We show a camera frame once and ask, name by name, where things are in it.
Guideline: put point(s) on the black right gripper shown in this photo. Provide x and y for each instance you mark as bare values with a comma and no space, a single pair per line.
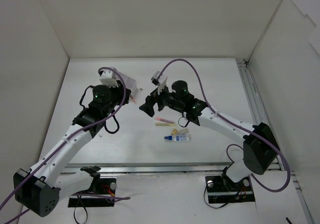
155,99

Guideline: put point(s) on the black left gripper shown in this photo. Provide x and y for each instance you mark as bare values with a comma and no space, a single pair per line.
124,95

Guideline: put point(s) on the pink purple highlighter pen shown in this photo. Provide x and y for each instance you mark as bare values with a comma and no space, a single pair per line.
164,120

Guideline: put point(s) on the orange marker pen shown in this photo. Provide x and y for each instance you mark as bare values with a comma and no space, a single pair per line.
133,99

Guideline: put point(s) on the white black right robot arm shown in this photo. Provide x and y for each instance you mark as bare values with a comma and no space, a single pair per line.
257,141

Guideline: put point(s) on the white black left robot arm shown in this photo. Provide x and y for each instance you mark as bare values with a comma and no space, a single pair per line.
39,189

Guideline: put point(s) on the yellow highlighter pen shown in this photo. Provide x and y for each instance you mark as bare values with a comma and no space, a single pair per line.
165,124

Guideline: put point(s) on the white divided organizer box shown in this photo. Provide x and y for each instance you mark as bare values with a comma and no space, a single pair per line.
129,82

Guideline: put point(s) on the yellow eraser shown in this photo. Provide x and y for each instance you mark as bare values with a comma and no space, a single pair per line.
174,132

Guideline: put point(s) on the blue white correction pen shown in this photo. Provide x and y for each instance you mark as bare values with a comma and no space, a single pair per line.
177,138

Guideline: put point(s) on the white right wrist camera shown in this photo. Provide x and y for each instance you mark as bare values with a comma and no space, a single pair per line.
160,82

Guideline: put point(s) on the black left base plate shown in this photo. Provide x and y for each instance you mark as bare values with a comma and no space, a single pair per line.
105,187

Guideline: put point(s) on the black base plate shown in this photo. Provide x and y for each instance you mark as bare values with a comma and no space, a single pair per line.
219,192
105,187

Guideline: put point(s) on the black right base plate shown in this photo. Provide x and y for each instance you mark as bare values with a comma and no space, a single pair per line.
219,192

